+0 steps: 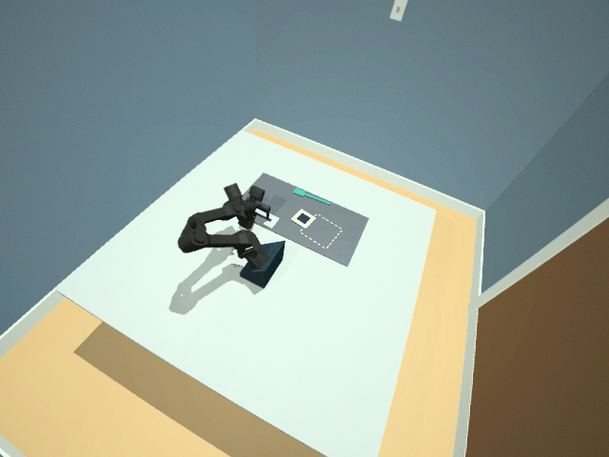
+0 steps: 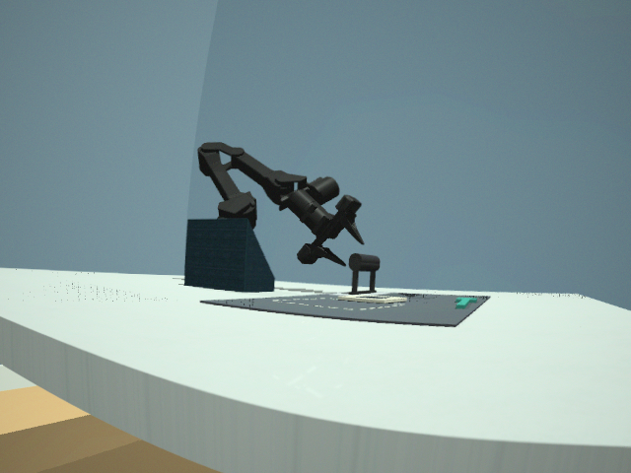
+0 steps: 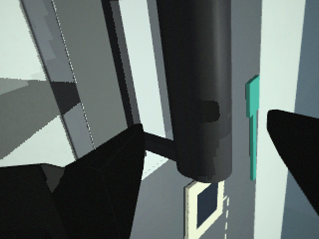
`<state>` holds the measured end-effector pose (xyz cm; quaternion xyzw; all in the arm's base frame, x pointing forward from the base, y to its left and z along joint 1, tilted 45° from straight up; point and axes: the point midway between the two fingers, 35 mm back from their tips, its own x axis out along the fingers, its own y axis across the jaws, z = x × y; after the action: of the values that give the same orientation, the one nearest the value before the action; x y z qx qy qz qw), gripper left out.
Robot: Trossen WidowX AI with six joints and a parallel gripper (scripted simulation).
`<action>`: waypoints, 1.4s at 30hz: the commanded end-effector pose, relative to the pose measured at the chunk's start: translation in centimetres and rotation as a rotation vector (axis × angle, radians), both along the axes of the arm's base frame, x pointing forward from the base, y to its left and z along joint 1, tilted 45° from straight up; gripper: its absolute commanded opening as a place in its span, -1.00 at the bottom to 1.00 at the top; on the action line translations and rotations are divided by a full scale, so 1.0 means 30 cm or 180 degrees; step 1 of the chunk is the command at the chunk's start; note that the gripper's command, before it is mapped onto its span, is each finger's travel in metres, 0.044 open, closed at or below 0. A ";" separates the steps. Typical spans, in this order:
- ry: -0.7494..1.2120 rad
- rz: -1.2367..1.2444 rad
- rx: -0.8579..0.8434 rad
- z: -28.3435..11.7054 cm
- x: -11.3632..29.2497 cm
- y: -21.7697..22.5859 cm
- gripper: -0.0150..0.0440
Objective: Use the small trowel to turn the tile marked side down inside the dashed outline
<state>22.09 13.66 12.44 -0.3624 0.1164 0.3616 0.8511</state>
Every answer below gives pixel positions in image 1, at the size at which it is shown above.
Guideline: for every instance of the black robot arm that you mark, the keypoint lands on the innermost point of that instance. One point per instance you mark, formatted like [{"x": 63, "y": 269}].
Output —
[{"x": 194, "y": 236}]

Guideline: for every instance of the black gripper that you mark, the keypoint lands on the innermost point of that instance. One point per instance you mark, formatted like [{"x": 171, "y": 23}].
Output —
[{"x": 255, "y": 194}]

